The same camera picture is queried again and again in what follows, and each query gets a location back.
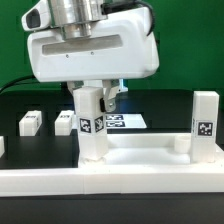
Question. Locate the white fence wall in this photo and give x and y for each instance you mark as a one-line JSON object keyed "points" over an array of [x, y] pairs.
{"points": [[2, 148], [111, 180]]}

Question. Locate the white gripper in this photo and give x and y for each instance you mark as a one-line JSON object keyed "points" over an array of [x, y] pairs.
{"points": [[77, 40]]}

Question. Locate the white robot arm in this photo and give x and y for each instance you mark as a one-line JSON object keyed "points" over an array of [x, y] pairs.
{"points": [[83, 40]]}

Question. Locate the white front fence wall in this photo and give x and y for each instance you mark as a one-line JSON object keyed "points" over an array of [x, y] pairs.
{"points": [[111, 180]]}

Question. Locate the white desk top tray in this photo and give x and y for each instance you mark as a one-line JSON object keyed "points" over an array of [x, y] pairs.
{"points": [[150, 150]]}

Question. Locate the fiducial marker sheet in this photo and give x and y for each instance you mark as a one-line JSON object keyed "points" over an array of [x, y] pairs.
{"points": [[125, 121]]}

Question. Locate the white left fence wall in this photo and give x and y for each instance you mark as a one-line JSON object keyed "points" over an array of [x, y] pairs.
{"points": [[2, 148]]}

